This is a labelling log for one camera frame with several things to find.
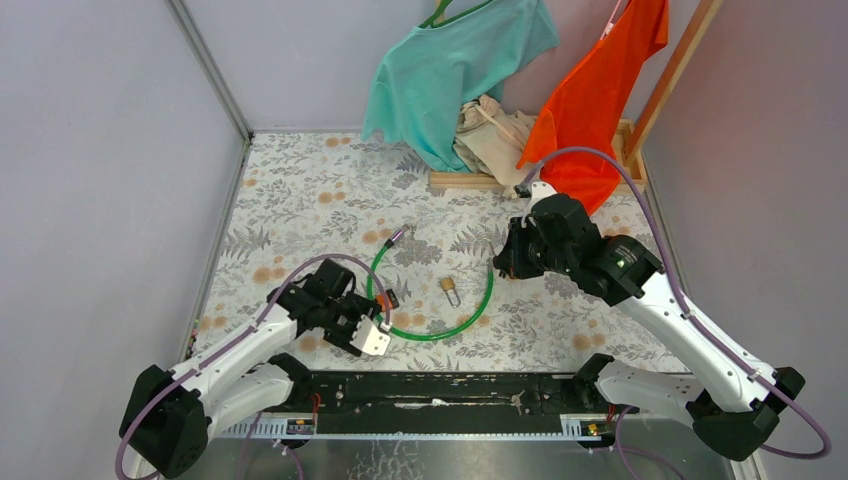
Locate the teal t-shirt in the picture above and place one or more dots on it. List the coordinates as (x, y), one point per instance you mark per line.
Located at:
(422, 82)

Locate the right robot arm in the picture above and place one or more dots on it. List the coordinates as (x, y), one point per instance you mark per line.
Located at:
(733, 401)

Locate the green clothes hanger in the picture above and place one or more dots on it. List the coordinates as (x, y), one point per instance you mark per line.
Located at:
(439, 17)

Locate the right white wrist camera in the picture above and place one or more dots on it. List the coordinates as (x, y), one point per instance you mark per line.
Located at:
(533, 193)

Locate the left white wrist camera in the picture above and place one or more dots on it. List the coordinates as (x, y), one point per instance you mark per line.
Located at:
(369, 339)

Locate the floral table mat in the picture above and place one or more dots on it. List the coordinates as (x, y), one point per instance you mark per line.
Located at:
(307, 194)

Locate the orange t-shirt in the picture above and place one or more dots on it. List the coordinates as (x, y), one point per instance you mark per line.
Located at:
(585, 108)

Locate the brass padlock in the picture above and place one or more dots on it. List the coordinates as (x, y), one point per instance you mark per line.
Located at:
(448, 286)

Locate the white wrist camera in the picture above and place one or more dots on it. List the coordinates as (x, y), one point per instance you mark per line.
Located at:
(369, 339)
(533, 193)

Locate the beige cloth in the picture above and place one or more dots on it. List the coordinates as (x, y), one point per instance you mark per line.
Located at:
(490, 141)

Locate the orange black padlock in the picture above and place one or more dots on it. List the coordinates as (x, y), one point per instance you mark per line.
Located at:
(387, 300)

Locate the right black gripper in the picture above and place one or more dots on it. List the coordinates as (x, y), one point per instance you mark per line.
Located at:
(510, 259)

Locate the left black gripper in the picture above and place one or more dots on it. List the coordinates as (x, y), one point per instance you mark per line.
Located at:
(360, 306)

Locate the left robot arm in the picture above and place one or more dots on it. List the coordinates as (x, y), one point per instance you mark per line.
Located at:
(172, 414)

